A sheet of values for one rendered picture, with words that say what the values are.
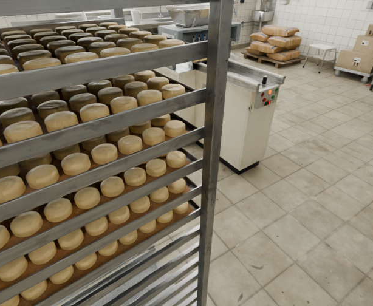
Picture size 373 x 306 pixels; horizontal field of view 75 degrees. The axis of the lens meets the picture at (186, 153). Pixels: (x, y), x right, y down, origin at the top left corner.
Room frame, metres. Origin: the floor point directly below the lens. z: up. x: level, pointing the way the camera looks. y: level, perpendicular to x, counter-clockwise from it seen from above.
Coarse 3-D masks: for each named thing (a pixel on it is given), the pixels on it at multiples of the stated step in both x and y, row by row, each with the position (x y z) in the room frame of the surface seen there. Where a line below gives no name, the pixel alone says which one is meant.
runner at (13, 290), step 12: (192, 192) 0.47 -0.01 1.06; (168, 204) 0.42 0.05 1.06; (180, 204) 0.45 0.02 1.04; (144, 216) 0.38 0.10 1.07; (156, 216) 0.40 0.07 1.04; (120, 228) 0.35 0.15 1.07; (132, 228) 0.36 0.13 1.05; (96, 240) 0.32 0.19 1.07; (108, 240) 0.33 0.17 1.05; (84, 252) 0.30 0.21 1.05; (60, 264) 0.27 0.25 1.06; (72, 264) 0.28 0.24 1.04; (36, 276) 0.25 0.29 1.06; (48, 276) 0.25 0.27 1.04; (12, 288) 0.22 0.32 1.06; (24, 288) 0.23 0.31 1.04; (0, 300) 0.21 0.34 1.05
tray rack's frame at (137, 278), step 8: (160, 264) 0.80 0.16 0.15; (144, 272) 0.75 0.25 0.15; (128, 280) 0.70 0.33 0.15; (136, 280) 0.70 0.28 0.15; (160, 280) 0.70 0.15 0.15; (120, 288) 0.66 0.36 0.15; (144, 288) 0.66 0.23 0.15; (168, 288) 0.66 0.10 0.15; (104, 296) 0.62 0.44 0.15; (112, 296) 0.62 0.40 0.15; (136, 296) 0.62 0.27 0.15; (96, 304) 0.58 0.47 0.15; (128, 304) 0.58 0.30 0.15
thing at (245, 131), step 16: (256, 80) 1.98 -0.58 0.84; (240, 96) 1.82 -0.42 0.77; (224, 112) 1.95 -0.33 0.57; (240, 112) 1.80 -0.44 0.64; (256, 112) 1.79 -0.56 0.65; (272, 112) 1.91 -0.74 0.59; (224, 128) 1.93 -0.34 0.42; (240, 128) 1.78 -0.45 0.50; (256, 128) 1.81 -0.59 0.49; (224, 144) 1.92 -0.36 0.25; (240, 144) 1.76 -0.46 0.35; (256, 144) 1.83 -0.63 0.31; (224, 160) 1.94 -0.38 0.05; (240, 160) 1.74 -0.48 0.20; (256, 160) 1.86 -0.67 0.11
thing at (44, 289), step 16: (176, 208) 0.49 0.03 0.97; (192, 208) 0.51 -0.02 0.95; (160, 224) 0.45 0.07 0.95; (128, 240) 0.39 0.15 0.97; (96, 256) 0.35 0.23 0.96; (112, 256) 0.35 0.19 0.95; (64, 272) 0.30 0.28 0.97; (80, 272) 0.31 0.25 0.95; (32, 288) 0.26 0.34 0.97; (48, 288) 0.27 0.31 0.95; (0, 304) 0.23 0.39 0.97; (16, 304) 0.24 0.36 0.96; (32, 304) 0.24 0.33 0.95
